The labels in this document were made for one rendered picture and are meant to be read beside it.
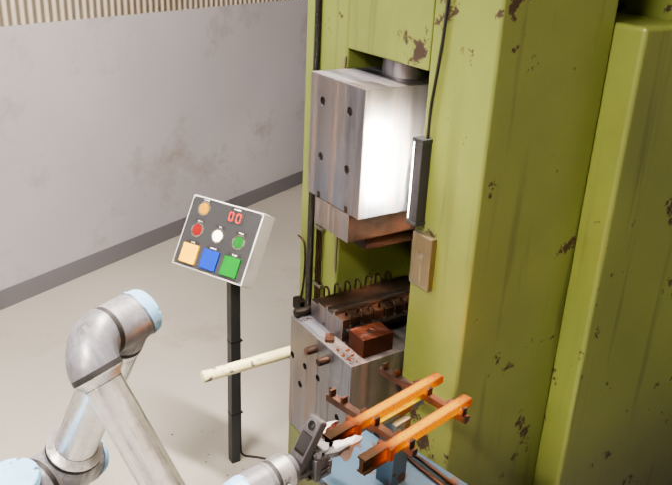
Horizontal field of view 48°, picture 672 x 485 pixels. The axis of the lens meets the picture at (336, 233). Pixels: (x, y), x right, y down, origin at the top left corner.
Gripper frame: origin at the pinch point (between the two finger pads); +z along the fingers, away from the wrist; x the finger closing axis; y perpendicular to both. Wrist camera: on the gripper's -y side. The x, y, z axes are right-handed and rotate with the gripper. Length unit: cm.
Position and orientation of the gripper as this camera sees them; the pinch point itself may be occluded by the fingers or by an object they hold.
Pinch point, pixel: (347, 428)
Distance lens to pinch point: 199.0
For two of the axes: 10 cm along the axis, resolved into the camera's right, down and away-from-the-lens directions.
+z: 7.2, -2.3, 6.5
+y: -0.5, 9.2, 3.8
